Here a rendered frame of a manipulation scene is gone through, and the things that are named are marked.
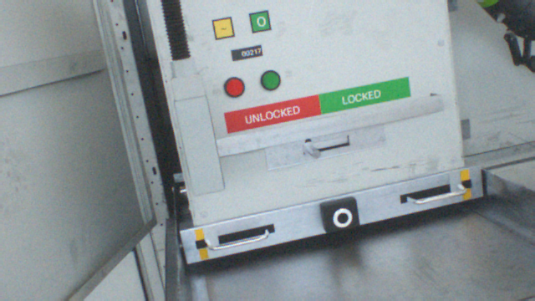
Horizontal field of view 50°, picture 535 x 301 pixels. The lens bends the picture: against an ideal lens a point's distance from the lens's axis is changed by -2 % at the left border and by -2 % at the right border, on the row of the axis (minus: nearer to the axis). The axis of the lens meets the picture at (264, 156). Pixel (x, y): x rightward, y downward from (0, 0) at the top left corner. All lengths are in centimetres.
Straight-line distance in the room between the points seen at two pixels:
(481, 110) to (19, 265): 106
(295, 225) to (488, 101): 66
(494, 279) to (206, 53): 54
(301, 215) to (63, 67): 49
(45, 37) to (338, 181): 57
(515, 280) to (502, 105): 72
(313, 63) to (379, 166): 21
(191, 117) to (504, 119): 88
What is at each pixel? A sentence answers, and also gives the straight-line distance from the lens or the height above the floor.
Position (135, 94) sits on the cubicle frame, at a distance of 130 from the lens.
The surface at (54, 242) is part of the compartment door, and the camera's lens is 104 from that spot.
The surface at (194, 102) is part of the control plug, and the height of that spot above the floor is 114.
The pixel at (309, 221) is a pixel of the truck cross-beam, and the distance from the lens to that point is 102.
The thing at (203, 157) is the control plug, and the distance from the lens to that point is 86.
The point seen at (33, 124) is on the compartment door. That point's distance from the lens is 102.
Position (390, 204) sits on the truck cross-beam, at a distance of 105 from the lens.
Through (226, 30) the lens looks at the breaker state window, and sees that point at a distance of 96.
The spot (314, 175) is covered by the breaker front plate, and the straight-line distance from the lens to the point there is 101.
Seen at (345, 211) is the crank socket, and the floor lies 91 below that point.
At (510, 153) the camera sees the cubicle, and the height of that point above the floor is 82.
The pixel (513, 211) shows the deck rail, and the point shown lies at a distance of 105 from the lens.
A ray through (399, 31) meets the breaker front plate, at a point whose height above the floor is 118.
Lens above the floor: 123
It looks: 13 degrees down
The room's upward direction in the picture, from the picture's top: 10 degrees counter-clockwise
